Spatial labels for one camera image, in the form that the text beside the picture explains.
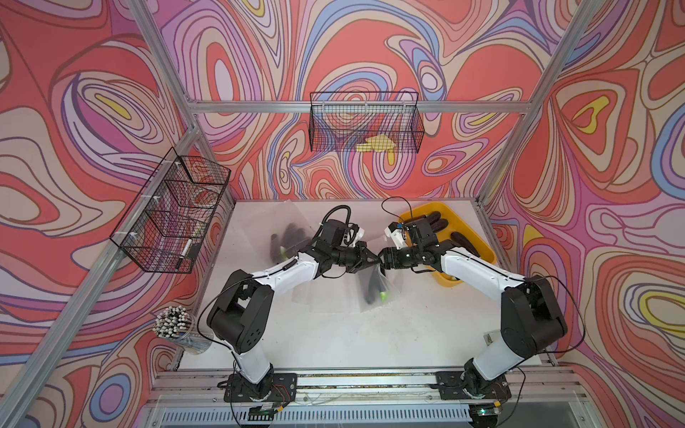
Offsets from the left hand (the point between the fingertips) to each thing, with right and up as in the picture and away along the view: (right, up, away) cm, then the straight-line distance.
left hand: (383, 262), depth 80 cm
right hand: (0, -2, +6) cm, 7 cm away
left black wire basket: (-58, +11, -13) cm, 60 cm away
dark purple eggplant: (-39, +2, +21) cm, 44 cm away
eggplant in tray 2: (+26, +15, +31) cm, 43 cm away
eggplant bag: (0, -10, +2) cm, 10 cm away
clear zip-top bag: (-39, +8, +25) cm, 47 cm away
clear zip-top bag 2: (+4, -12, +6) cm, 14 cm away
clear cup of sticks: (-55, -14, -13) cm, 58 cm away
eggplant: (-2, -9, +5) cm, 11 cm away
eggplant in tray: (+34, +5, +21) cm, 40 cm away
